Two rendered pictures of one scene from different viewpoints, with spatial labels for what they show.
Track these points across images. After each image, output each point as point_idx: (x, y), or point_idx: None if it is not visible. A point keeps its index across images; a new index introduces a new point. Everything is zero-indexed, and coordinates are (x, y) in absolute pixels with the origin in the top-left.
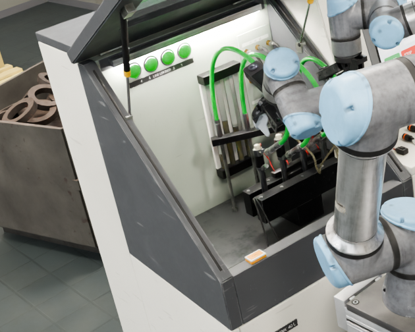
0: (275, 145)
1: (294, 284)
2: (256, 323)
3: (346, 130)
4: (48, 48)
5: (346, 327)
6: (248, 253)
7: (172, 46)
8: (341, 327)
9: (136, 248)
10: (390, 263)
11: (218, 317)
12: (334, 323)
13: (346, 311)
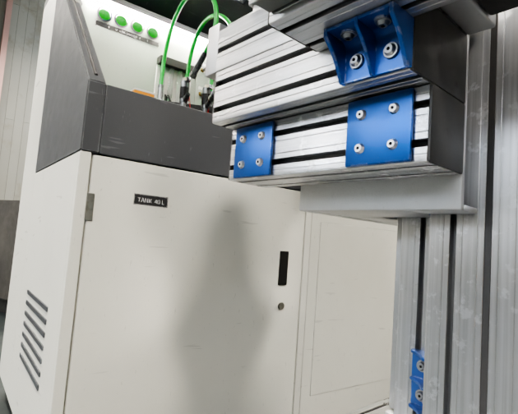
0: (200, 56)
1: (176, 154)
2: (117, 164)
3: None
4: (47, 3)
5: (215, 66)
6: None
7: (144, 22)
8: (208, 72)
9: (40, 156)
10: None
11: (74, 145)
12: (210, 239)
13: (219, 38)
